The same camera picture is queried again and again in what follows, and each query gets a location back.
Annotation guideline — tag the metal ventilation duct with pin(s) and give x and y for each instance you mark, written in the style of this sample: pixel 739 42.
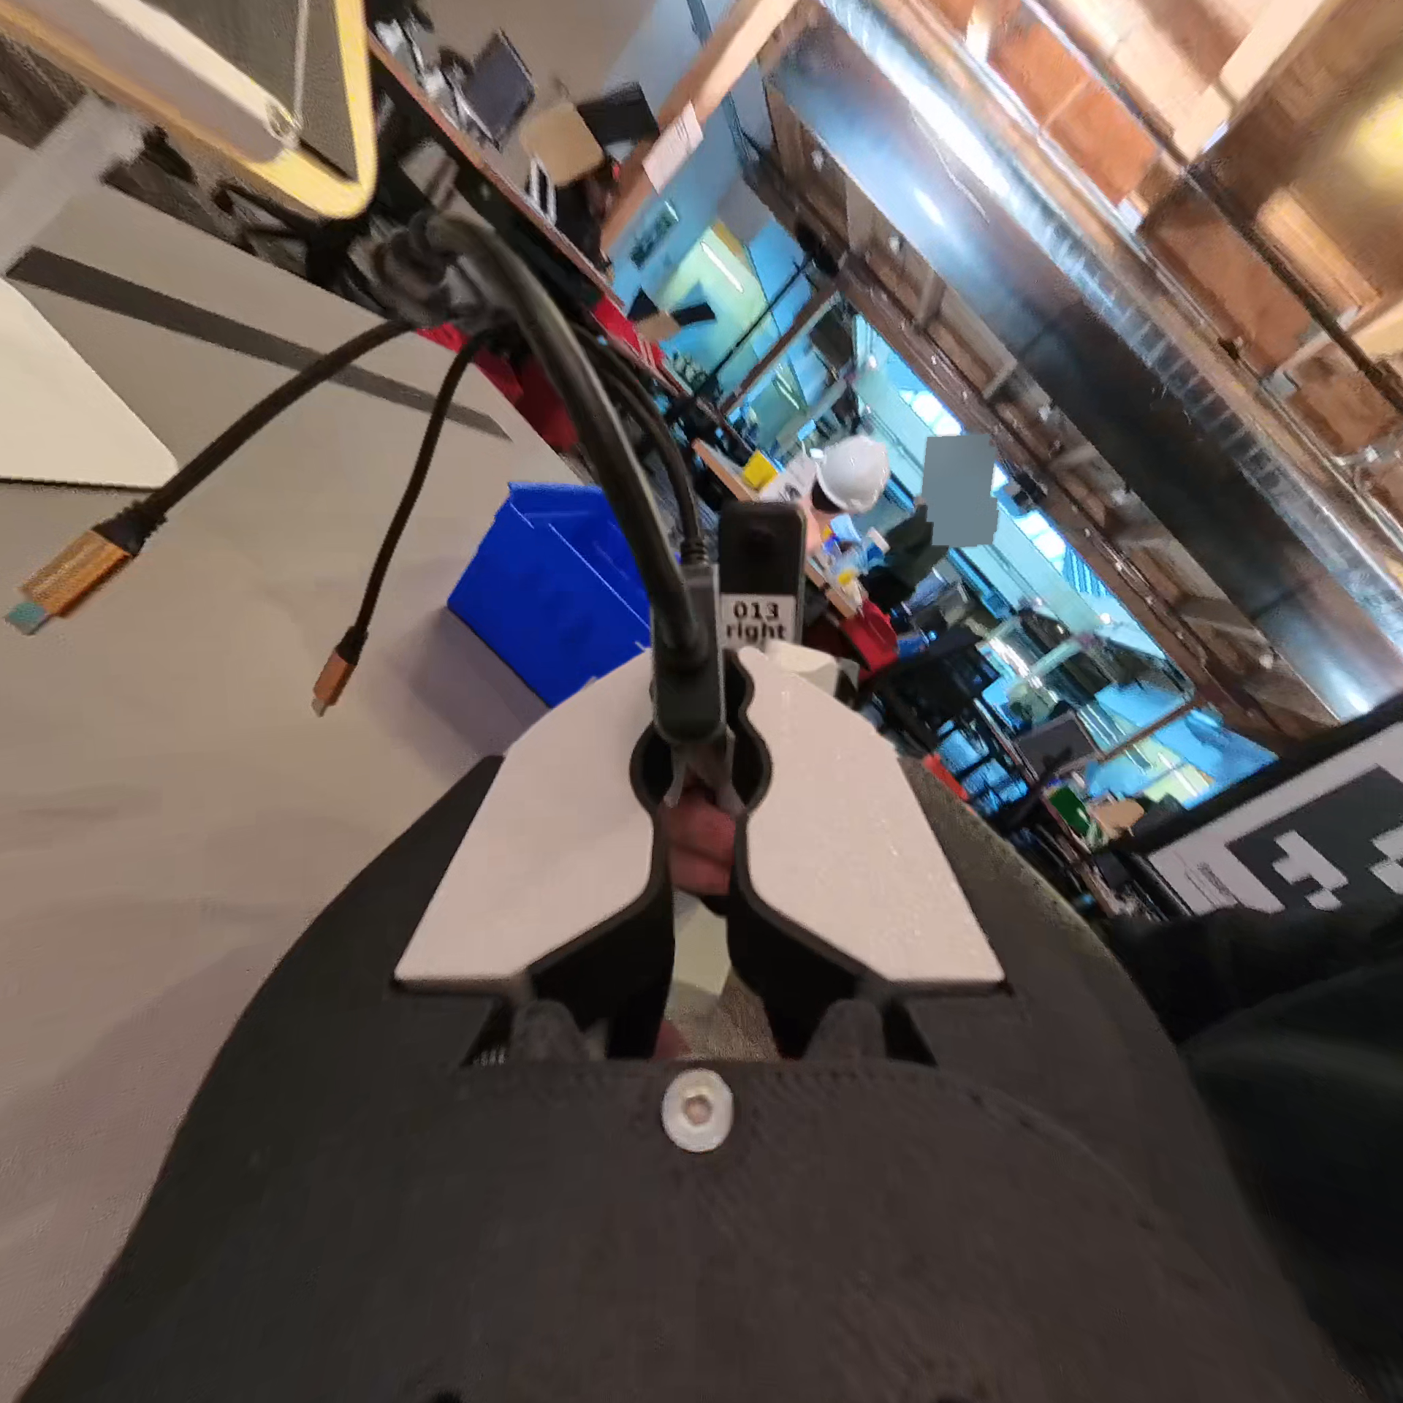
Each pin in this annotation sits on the metal ventilation duct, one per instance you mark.
pixel 1042 252

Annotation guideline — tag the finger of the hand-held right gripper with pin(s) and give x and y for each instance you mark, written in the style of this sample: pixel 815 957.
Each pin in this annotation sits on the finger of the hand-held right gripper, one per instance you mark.
pixel 817 669

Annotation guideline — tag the white hard hat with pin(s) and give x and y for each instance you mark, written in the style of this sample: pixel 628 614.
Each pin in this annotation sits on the white hard hat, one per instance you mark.
pixel 857 469

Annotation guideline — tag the black framed tag sign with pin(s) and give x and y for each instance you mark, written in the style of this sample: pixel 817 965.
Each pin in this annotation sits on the black framed tag sign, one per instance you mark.
pixel 1206 877

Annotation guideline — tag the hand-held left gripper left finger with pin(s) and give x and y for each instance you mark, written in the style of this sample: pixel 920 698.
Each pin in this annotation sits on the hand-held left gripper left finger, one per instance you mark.
pixel 527 854

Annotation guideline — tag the person's black jacket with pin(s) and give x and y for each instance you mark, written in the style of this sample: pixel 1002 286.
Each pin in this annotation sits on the person's black jacket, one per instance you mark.
pixel 1316 1151

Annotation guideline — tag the blue plastic bin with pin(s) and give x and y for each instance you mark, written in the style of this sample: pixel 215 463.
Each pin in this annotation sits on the blue plastic bin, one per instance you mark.
pixel 527 591

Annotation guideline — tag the person's right hand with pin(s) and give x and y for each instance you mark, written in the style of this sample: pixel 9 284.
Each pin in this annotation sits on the person's right hand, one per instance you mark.
pixel 703 848

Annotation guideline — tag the person's right forearm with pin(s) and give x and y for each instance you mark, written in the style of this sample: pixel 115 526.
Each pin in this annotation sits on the person's right forearm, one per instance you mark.
pixel 1261 965

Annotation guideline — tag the red bin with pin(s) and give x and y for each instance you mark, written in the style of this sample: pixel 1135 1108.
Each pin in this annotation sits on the red bin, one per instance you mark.
pixel 539 395

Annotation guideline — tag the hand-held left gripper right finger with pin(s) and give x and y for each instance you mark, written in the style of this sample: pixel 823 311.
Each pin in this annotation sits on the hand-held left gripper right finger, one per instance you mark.
pixel 866 854

